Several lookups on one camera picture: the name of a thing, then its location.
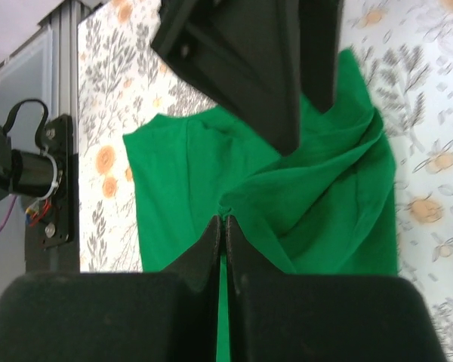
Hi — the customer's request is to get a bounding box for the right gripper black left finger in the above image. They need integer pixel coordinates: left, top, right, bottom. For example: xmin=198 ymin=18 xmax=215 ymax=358
xmin=0 ymin=217 xmax=221 ymax=361

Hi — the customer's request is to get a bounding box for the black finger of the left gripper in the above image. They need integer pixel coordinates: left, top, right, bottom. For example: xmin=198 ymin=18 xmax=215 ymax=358
xmin=298 ymin=0 xmax=344 ymax=113
xmin=151 ymin=0 xmax=300 ymax=156

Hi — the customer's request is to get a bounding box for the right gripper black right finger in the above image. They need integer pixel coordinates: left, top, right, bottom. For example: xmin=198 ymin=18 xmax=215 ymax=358
xmin=225 ymin=217 xmax=445 ymax=361

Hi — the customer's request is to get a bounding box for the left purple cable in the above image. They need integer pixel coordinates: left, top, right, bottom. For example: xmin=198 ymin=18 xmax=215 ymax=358
xmin=0 ymin=194 xmax=20 ymax=248

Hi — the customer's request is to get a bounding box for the green t shirt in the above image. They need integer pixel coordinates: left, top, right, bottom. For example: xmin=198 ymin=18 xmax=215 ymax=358
xmin=124 ymin=50 xmax=397 ymax=361

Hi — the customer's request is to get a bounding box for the floral table mat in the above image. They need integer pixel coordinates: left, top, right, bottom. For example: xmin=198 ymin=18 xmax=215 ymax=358
xmin=77 ymin=1 xmax=453 ymax=361

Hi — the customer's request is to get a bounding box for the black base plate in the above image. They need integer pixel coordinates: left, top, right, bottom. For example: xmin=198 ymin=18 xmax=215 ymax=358
xmin=24 ymin=115 xmax=79 ymax=272

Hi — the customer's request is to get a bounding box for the aluminium frame rail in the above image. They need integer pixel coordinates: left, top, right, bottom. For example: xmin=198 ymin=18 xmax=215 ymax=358
xmin=0 ymin=1 xmax=103 ymax=151

